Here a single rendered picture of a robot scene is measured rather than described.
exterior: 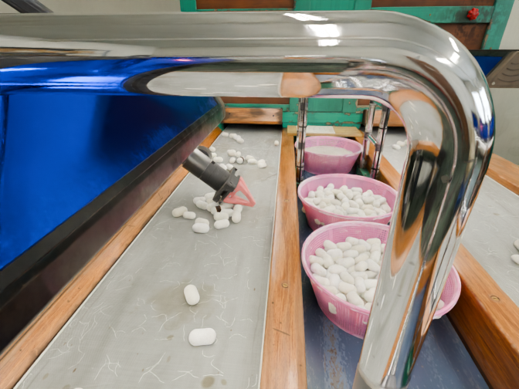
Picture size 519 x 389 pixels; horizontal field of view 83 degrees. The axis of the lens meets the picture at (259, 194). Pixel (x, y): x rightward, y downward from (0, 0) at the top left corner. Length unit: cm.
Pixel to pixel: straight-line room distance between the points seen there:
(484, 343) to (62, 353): 60
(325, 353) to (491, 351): 23
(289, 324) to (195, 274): 21
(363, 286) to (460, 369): 18
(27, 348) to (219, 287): 27
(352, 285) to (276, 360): 21
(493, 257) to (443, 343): 23
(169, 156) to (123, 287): 43
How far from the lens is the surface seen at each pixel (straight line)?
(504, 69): 81
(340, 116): 152
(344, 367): 54
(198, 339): 46
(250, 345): 46
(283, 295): 49
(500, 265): 74
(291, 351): 43
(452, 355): 62
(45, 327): 56
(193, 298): 51
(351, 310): 50
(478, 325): 60
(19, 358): 54
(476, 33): 167
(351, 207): 83
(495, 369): 58
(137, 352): 49
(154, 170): 17
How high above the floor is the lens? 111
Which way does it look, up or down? 26 degrees down
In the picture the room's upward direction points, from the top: straight up
